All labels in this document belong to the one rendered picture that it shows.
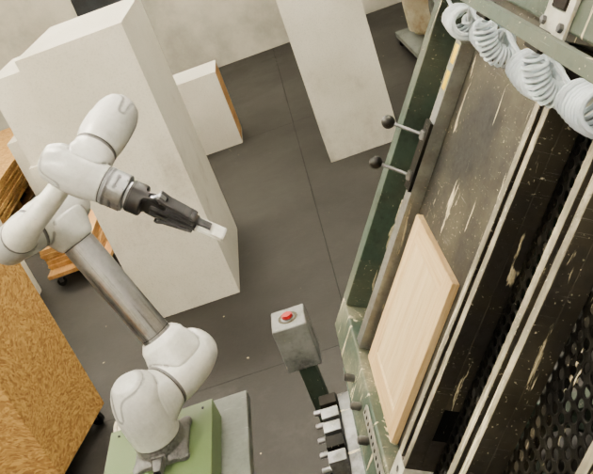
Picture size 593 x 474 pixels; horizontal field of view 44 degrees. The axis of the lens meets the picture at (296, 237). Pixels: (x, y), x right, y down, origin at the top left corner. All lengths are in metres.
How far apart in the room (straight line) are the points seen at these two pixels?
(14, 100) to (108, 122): 4.39
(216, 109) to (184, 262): 2.68
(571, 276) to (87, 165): 1.04
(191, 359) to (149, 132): 2.12
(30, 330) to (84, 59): 1.44
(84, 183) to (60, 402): 2.25
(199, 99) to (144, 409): 4.97
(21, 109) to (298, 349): 4.11
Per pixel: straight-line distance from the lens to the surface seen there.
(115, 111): 1.80
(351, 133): 5.86
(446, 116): 2.00
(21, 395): 3.62
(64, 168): 1.71
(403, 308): 2.03
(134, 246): 4.50
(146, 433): 2.26
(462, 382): 1.60
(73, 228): 2.26
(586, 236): 1.21
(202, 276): 4.58
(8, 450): 3.83
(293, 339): 2.47
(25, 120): 6.18
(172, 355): 2.29
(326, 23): 5.61
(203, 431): 2.37
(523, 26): 1.07
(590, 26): 1.26
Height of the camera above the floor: 2.27
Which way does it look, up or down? 27 degrees down
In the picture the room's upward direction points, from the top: 21 degrees counter-clockwise
